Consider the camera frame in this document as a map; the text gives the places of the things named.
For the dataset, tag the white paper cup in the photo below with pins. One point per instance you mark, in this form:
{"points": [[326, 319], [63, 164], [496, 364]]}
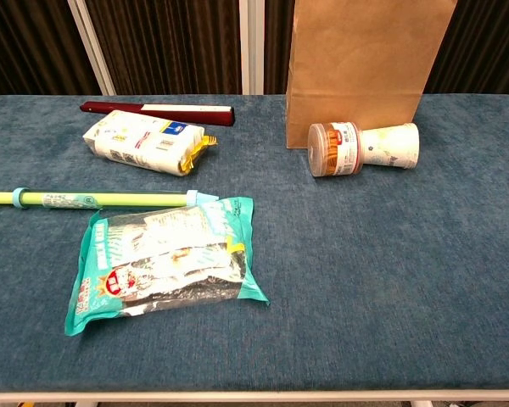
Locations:
{"points": [[390, 144]]}

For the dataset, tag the maroon folding fan box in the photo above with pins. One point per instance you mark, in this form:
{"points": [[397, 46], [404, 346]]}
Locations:
{"points": [[110, 107]]}

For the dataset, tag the white aluminium partition post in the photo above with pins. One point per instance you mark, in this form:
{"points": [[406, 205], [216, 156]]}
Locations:
{"points": [[91, 46], [251, 42]]}

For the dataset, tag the white noodle pack yellow ends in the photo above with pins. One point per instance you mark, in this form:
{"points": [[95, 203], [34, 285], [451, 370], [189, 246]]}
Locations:
{"points": [[144, 142]]}

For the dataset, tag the teal seaweed snack package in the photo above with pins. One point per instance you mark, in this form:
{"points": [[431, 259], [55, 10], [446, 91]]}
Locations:
{"points": [[161, 263]]}

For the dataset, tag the green tube water pump toy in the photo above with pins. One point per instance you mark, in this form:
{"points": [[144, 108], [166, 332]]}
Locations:
{"points": [[110, 198]]}

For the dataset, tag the dark brown pleated curtain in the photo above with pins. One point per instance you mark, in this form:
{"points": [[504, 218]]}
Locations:
{"points": [[492, 42], [169, 42], [25, 42], [277, 42]]}

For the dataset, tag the brown paper bag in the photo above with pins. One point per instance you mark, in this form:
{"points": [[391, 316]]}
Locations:
{"points": [[365, 63]]}

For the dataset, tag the clear plastic snack jar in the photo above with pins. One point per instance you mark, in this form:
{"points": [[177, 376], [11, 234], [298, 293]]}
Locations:
{"points": [[343, 148]]}

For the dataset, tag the blue fabric table cover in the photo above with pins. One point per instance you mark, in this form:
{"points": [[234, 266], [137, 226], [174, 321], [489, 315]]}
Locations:
{"points": [[365, 318]]}

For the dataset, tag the white table frame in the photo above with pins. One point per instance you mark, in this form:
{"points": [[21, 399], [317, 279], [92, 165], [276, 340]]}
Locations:
{"points": [[254, 397]]}

